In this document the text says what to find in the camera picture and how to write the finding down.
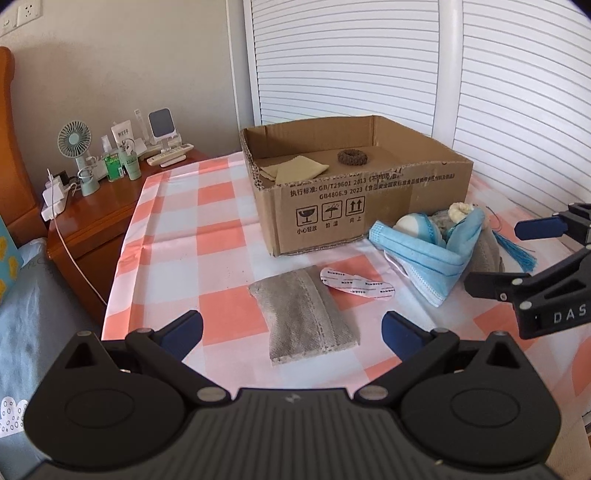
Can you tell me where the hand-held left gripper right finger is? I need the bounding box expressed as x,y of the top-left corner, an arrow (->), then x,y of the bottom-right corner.
353,311 -> 532,408

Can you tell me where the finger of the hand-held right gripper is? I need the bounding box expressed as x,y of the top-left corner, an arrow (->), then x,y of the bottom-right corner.
516,202 -> 591,245
465,251 -> 591,304

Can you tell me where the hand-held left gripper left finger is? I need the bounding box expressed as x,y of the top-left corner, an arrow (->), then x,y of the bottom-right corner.
62,310 -> 228,408

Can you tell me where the grey knit cloth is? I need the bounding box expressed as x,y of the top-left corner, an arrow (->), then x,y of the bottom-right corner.
468,226 -> 507,278

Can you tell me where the patterned sachet with blue tassel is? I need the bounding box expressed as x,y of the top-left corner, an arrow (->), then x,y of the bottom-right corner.
482,205 -> 539,273

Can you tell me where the blue face mask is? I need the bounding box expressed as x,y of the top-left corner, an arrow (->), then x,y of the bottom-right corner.
368,208 -> 485,308

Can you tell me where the grey cloth pouch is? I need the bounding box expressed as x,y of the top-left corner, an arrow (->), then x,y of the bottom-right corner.
248,265 -> 361,366

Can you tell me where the brown cardboard box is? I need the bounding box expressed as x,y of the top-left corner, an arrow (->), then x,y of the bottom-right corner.
239,115 -> 475,258

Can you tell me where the white pink-printed patch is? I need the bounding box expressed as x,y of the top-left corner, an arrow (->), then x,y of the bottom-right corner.
320,265 -> 398,301

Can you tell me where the pink white checkered tablecloth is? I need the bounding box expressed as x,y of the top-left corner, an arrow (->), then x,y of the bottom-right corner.
100,150 -> 591,432

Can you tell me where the white louvered door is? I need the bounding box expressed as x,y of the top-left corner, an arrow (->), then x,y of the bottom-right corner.
450,0 -> 591,217
242,0 -> 462,155

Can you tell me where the wooden nightstand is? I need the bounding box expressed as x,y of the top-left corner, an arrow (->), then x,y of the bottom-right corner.
46,148 -> 211,324

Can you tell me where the blue grey bedding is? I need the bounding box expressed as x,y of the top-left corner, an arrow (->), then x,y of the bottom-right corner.
0,237 -> 108,462

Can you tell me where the green bottle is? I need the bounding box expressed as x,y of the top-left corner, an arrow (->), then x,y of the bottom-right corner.
121,143 -> 142,181

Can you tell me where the brown scrunchie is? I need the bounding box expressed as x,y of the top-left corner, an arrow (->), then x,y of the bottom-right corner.
337,148 -> 369,167

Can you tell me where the white charger block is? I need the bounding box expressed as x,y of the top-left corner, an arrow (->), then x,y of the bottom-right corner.
41,180 -> 70,221

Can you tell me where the yellow and blue pillow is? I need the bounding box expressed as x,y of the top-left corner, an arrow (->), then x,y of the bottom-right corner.
0,217 -> 25,301

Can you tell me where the tan folded cloth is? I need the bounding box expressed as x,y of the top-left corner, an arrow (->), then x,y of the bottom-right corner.
259,156 -> 330,184

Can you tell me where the white tube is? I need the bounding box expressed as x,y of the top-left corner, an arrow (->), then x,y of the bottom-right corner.
111,120 -> 136,153

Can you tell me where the green desk fan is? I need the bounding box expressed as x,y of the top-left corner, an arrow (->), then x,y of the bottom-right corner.
57,121 -> 101,198

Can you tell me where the wooden bed headboard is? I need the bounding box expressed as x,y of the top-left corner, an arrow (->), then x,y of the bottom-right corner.
0,46 -> 48,245

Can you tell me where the white cable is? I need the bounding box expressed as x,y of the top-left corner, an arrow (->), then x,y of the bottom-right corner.
46,168 -> 110,308

